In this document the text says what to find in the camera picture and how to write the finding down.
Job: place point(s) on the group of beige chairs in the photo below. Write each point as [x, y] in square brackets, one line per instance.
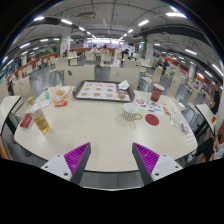
[156, 75]

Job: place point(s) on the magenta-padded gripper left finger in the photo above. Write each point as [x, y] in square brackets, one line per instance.
[58, 165]

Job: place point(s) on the red flat pouch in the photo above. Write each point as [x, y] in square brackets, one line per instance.
[26, 120]

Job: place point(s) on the flat round red coaster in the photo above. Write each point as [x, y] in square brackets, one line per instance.
[152, 120]

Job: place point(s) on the small red snack packet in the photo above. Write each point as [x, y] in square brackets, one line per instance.
[166, 110]

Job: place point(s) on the red paper cup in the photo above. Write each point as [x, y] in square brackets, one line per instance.
[156, 93]

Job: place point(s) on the brown food tray, paper liner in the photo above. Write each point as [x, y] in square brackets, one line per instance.
[100, 90]

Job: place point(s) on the colourful printed paper sheet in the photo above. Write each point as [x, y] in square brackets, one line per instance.
[150, 106]

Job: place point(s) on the beige chair with round hole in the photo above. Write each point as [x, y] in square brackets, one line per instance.
[126, 75]
[79, 75]

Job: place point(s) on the white label with pink print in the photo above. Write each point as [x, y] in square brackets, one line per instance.
[190, 138]

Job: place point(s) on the clear plastic packet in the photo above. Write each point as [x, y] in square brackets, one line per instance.
[179, 123]

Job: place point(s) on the white paper slip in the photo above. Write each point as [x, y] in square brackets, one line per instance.
[44, 105]

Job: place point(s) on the beige side table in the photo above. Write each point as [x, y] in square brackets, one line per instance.
[7, 105]
[205, 113]

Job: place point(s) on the group of ceiling lights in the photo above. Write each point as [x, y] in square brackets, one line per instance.
[175, 14]

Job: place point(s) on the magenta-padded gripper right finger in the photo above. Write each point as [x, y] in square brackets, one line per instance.
[165, 165]

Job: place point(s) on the ceiling air conditioner unit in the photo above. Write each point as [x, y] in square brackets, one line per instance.
[86, 16]

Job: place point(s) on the red sauce packet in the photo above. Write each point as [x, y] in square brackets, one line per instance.
[61, 103]

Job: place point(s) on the crumpled white napkin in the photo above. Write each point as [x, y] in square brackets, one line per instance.
[123, 85]

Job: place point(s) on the clear bag with fried food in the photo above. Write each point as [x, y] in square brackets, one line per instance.
[60, 92]

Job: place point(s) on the clear bottle with yellow cap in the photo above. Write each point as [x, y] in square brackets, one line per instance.
[40, 121]

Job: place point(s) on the person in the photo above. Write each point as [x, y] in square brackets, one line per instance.
[206, 146]
[105, 50]
[125, 54]
[165, 64]
[216, 98]
[95, 50]

